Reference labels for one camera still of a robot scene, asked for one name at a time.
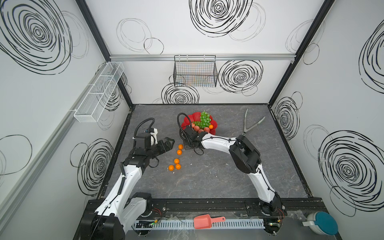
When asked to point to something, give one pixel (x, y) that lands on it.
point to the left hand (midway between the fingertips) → (168, 143)
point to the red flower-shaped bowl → (196, 117)
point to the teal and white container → (321, 222)
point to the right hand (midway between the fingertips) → (188, 143)
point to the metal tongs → (245, 129)
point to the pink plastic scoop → (205, 221)
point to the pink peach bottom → (196, 128)
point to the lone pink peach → (206, 129)
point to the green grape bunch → (205, 120)
